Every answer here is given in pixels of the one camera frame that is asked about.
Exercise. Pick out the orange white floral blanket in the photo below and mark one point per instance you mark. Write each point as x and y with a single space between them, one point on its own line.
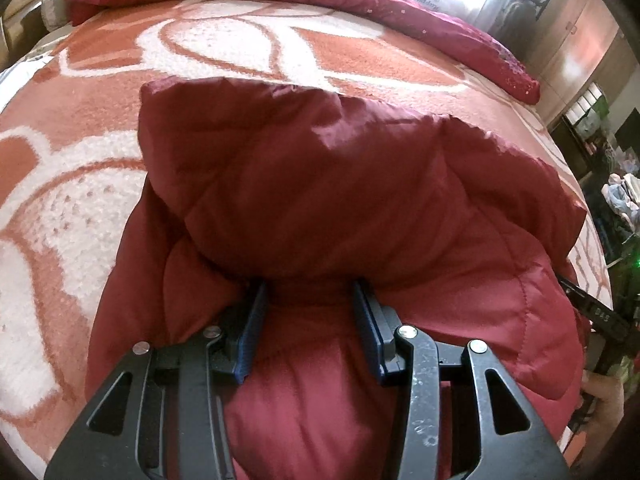
72 169

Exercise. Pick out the cluttered dark shelf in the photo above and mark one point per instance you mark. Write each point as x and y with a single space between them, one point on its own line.
582 137

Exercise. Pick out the white pillow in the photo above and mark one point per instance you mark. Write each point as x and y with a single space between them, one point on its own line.
54 14

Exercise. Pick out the wooden headboard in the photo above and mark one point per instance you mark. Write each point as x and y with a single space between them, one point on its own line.
22 27

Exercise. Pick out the wooden wardrobe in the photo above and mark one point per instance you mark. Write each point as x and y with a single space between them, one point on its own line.
573 44

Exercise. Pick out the dark red padded jacket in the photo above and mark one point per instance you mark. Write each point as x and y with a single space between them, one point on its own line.
462 233

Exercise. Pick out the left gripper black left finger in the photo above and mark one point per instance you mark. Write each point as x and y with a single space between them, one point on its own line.
160 413

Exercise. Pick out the person's right hand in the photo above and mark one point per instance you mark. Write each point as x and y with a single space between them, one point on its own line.
608 392

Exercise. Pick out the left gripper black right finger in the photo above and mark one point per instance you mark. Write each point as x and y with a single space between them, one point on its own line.
459 413

